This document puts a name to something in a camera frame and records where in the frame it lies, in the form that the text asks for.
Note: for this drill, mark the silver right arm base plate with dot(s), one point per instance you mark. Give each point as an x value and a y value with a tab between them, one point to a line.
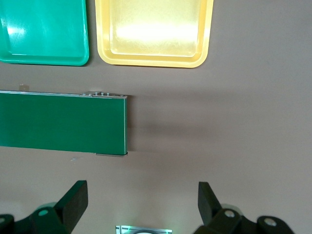
119	229

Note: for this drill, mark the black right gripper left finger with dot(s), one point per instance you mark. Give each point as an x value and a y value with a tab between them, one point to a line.
70	204

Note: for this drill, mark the yellow plastic tray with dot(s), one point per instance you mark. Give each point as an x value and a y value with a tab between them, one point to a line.
153	26

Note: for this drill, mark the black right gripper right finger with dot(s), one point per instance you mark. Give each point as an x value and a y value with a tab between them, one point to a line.
209	207

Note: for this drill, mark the brown tape piece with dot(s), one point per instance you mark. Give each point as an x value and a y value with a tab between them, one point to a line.
25	87

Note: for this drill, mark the green conveyor belt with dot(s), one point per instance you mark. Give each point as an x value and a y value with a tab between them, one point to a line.
63	122

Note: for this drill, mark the green plastic tray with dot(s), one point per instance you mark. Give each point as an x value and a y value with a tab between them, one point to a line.
41	26

